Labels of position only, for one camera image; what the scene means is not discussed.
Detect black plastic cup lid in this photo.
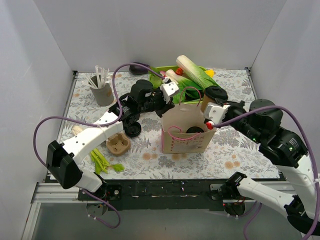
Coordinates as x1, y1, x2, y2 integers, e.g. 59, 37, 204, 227
204, 85, 228, 101

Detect pink paper cake bag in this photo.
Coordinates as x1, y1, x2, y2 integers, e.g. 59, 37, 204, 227
161, 89, 217, 154

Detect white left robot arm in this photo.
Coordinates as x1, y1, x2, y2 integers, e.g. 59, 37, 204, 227
46, 78, 180, 200

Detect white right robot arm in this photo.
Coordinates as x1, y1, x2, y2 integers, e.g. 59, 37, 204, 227
210, 98, 320, 238

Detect bok choy middle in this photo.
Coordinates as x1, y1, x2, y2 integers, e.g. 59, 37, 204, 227
165, 69, 202, 90

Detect stack of black lids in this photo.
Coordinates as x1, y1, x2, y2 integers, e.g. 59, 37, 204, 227
124, 122, 142, 138

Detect red pepper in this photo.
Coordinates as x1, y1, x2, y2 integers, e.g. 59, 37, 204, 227
175, 67, 183, 76

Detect purple eggplant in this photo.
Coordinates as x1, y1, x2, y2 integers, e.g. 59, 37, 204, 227
129, 62, 150, 76

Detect green plastic vegetable tray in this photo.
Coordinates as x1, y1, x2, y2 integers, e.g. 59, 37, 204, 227
149, 66, 204, 104

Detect napa cabbage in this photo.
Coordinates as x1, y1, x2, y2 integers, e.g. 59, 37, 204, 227
176, 55, 220, 89

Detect yellow vegetable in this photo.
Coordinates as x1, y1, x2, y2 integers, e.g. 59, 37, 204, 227
205, 69, 215, 78

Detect grey straw holder cup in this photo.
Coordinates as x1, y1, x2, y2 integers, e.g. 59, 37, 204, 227
90, 80, 114, 107

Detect brown cardboard cup carrier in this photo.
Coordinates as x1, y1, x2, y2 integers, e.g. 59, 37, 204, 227
106, 132, 131, 156

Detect floral table mat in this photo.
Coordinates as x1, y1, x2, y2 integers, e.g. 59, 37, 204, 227
66, 70, 280, 180

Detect green celery stalks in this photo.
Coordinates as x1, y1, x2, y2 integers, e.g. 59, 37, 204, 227
89, 148, 125, 175

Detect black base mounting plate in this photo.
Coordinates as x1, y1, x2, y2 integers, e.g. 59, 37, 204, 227
77, 178, 257, 212

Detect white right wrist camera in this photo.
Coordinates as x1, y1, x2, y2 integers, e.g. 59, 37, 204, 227
203, 102, 230, 130

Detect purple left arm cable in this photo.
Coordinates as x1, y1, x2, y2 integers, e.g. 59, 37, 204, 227
32, 62, 171, 230

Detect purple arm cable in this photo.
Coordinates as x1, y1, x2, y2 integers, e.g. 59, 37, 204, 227
32, 62, 171, 230
204, 104, 320, 240

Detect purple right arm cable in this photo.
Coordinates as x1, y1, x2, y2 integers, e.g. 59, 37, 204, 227
204, 104, 320, 240

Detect aluminium frame rail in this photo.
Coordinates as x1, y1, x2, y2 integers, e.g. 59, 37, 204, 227
31, 181, 296, 203

